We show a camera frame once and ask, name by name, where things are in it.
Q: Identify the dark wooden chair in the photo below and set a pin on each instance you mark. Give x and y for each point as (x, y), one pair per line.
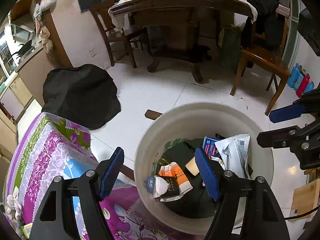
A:
(117, 36)

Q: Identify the orange and white packet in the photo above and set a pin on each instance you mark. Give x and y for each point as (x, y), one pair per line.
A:
(172, 172)

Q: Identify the black plastic bag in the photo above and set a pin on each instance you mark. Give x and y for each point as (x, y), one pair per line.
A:
(190, 205)

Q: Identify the beige kitchen base cabinets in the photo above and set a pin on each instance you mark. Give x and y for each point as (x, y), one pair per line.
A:
(30, 75)

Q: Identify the brown wooden chair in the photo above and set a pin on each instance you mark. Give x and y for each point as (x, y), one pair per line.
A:
(262, 60)

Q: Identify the long green box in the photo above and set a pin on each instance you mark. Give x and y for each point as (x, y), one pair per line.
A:
(26, 231)

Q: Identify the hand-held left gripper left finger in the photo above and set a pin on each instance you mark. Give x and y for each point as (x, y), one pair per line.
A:
(111, 172)

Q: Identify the sliding glass door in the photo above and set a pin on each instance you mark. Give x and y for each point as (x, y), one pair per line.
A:
(292, 30)

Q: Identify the hanging beige cloth bags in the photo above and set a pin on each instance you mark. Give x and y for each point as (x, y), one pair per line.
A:
(45, 37)

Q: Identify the light wooden board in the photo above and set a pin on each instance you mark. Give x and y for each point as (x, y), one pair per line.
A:
(305, 197)

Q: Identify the low white wall outlet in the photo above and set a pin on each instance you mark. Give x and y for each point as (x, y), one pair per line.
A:
(93, 52)

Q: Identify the black box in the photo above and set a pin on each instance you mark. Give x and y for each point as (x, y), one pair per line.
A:
(171, 187)

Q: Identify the black jacket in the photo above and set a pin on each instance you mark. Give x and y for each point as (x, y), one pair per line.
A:
(265, 17)

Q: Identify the black wok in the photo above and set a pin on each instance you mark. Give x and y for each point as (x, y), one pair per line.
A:
(22, 50)

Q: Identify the barred kitchen window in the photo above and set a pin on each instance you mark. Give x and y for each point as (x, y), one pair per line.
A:
(5, 52)

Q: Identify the floral purple tablecloth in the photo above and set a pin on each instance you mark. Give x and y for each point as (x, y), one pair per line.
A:
(50, 150)

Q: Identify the dark green sack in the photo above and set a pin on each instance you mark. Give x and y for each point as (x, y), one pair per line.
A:
(230, 47)

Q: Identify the steel range hood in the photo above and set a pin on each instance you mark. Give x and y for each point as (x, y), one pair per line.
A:
(21, 31)

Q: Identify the red detergent bottle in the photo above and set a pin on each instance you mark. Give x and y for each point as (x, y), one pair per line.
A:
(303, 85)

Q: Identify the wooden plank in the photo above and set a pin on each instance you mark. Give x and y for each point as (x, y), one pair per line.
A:
(152, 114)
(126, 172)

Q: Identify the blue and white box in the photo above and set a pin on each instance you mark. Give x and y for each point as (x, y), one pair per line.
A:
(210, 145)

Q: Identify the dark wooden dining table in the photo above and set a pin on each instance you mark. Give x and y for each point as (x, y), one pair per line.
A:
(165, 17)

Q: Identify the white plastic bucket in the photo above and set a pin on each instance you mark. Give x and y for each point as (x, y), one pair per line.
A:
(150, 140)

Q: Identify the white and blue packet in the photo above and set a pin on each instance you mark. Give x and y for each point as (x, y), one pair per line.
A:
(155, 183)

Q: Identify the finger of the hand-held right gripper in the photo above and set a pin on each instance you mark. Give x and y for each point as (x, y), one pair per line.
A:
(275, 138)
(287, 112)

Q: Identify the small blue detergent bottle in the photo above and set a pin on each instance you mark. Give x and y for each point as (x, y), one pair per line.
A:
(309, 87)

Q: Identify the black cloth covered stool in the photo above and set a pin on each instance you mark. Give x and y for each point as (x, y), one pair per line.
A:
(80, 95)

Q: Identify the paper cup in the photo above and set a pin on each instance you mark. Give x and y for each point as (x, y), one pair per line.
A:
(192, 165)

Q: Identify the white printed wrapper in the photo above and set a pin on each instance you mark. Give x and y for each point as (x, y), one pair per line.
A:
(235, 150)

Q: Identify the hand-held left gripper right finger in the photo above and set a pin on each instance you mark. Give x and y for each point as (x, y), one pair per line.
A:
(207, 175)

